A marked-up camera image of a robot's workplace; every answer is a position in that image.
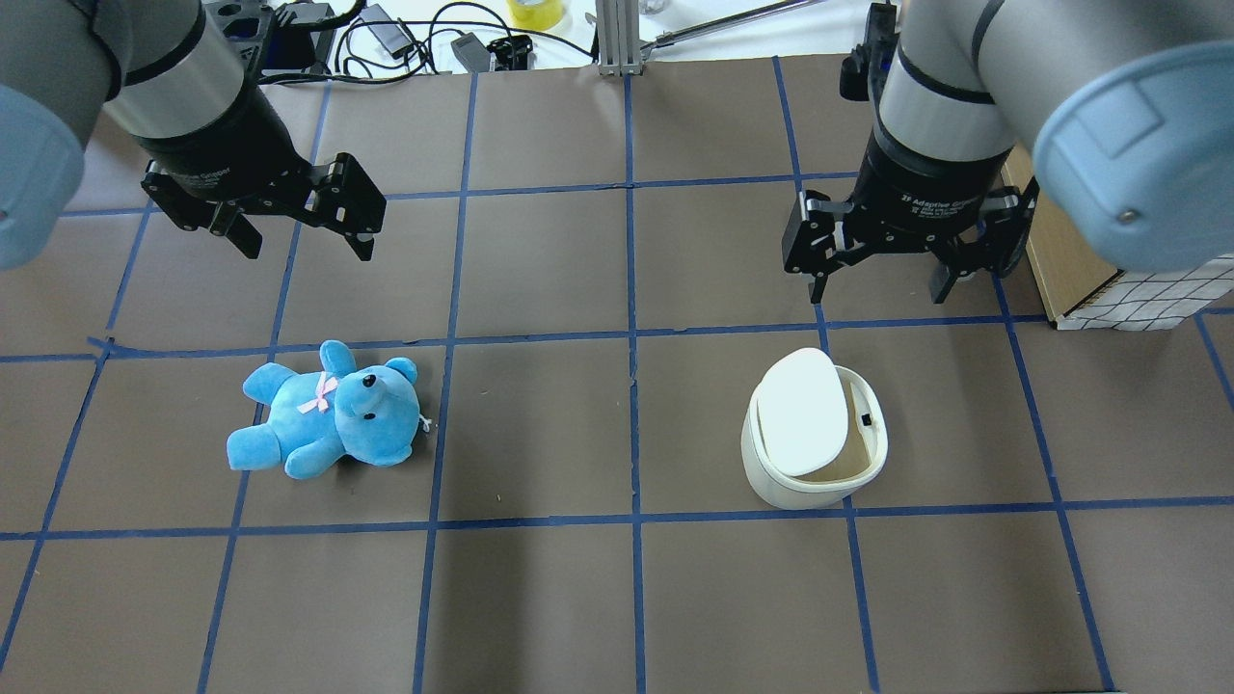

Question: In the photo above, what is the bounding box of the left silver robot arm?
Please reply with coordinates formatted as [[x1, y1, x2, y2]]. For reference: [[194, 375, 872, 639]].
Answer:
[[1, 1, 387, 269]]

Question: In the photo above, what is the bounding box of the black power adapter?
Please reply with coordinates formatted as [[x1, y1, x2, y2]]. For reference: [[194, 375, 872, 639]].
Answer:
[[359, 2, 415, 59]]

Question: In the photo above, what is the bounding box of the long metal reacher rod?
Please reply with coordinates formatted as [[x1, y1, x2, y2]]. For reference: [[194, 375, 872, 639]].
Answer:
[[640, 1, 821, 56]]

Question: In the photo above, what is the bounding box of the cream trash can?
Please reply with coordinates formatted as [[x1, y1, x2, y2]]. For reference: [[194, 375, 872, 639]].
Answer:
[[740, 348, 888, 511]]

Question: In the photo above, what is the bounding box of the checkered cardboard box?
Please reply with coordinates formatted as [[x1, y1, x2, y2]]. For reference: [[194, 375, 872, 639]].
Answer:
[[1001, 144, 1234, 332]]

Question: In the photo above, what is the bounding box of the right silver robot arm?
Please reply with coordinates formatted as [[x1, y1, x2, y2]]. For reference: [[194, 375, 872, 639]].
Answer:
[[784, 1, 1233, 304]]

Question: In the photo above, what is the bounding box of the yellow tape roll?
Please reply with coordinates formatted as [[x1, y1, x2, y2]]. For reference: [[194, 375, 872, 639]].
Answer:
[[506, 0, 566, 32]]

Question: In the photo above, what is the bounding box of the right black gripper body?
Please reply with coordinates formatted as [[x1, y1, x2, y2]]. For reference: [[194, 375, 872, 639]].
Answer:
[[847, 130, 1011, 262]]

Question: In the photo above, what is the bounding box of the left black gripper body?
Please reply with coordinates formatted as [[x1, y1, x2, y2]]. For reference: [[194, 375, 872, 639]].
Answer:
[[135, 85, 312, 205]]

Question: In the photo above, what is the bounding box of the aluminium frame post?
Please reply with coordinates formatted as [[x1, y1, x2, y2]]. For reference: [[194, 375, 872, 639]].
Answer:
[[595, 0, 645, 77]]

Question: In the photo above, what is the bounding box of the blue teddy bear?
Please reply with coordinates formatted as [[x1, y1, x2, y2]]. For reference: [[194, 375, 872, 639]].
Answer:
[[226, 340, 433, 480]]

